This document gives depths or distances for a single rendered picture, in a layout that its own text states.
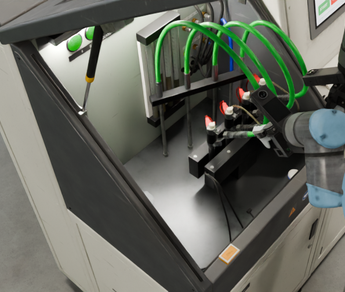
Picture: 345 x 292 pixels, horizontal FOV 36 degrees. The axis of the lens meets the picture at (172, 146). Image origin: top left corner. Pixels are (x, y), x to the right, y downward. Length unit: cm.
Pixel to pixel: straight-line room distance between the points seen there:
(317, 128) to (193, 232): 68
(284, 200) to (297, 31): 53
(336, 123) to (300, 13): 72
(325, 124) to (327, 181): 11
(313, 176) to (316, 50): 83
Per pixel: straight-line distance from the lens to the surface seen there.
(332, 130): 106
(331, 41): 193
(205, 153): 160
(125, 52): 154
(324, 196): 108
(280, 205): 153
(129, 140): 174
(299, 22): 173
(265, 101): 123
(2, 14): 132
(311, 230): 197
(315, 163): 108
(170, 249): 133
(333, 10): 188
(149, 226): 132
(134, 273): 168
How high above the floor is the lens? 218
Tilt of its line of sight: 48 degrees down
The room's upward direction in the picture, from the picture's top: 5 degrees counter-clockwise
